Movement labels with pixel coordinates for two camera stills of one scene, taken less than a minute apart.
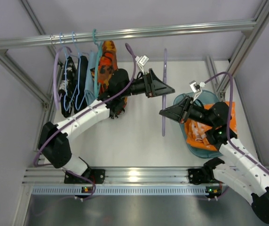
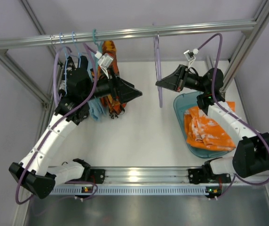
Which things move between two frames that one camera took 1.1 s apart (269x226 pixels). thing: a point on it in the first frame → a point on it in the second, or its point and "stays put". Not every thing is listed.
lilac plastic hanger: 163,112 → 157,58
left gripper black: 150,83 → 116,88
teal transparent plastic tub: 206,97 stays put
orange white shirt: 195,131 stays put
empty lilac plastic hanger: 56,97 stays put
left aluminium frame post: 12,63 stays put
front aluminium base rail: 116,177 stays put
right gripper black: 186,109 → 181,78
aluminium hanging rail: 245,25 stays put
